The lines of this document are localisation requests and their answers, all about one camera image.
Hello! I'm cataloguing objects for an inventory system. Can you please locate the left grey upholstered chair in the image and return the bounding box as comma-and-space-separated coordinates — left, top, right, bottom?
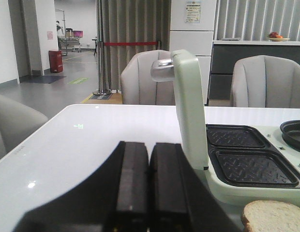
120, 50, 175, 105

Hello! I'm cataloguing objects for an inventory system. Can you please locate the mint green sandwich maker lid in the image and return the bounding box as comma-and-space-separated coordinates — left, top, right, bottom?
150, 49, 209, 171

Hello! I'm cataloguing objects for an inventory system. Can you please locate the mint green breakfast maker base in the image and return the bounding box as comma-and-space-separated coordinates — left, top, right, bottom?
206, 124, 300, 207

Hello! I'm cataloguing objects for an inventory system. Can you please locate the grey and white counter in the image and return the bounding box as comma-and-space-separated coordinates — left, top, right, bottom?
209, 41, 300, 107

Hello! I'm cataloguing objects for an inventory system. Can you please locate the white cabinet column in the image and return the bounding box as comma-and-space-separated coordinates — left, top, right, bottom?
168, 0, 217, 73

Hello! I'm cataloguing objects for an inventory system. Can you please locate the white bread slice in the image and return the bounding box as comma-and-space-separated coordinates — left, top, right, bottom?
241, 200, 300, 232

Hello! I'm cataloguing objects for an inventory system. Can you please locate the grey curtain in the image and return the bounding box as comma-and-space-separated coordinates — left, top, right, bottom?
95, 0, 171, 90

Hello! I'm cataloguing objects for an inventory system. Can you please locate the grey chair at table side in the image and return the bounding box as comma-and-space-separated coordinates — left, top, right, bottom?
0, 95, 48, 159

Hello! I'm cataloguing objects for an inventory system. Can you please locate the right grey upholstered chair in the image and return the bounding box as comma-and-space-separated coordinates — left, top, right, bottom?
231, 55, 300, 108

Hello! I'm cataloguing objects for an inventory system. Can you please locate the black round frying pan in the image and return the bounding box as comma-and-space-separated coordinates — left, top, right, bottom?
280, 120, 300, 152

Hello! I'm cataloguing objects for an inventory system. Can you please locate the grey upholstered chair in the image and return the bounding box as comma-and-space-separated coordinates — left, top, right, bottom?
231, 55, 300, 108
120, 50, 175, 105

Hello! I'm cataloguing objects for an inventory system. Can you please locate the background metal cart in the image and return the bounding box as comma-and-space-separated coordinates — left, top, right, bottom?
58, 28, 83, 54

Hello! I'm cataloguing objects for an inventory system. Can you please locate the chrome stanchion post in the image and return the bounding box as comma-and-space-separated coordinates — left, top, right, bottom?
93, 39, 111, 96

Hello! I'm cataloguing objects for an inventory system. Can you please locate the red barrier belt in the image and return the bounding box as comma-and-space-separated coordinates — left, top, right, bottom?
104, 42, 158, 46

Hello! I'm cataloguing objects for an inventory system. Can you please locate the wall poster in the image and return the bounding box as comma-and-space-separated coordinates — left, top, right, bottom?
184, 1, 201, 24

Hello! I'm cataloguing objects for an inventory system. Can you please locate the fruit plate on counter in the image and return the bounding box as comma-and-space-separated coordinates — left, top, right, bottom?
267, 32, 290, 42

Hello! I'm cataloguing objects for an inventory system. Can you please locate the pink paper wall notice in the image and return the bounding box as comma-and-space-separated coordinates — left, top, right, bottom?
47, 31, 54, 40

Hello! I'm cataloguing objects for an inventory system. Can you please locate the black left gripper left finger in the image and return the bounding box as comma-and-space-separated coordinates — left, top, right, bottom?
14, 142, 149, 232

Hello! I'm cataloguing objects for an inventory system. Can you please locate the red waste bin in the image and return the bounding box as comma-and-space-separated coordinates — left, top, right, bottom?
48, 50, 63, 73

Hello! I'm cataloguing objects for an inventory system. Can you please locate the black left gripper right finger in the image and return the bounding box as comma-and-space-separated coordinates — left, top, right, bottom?
150, 143, 239, 232

